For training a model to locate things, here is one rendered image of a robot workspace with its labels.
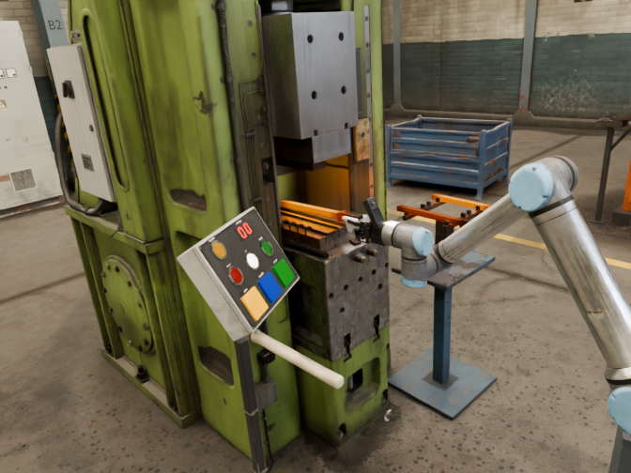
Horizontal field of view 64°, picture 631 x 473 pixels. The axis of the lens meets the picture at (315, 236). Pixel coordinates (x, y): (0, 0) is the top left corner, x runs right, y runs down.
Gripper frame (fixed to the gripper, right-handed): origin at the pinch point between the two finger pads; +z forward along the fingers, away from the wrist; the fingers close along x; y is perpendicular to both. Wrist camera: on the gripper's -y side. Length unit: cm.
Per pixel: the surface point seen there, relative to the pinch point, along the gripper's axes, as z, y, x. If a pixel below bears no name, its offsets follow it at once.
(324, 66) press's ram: 4, -55, -4
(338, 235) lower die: 2.8, 8.2, -1.9
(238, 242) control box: -10, -10, -57
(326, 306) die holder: -2.4, 32.1, -15.8
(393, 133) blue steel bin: 224, 43, 326
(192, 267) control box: -12, -9, -74
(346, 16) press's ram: 4, -70, 8
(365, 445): -11, 104, -4
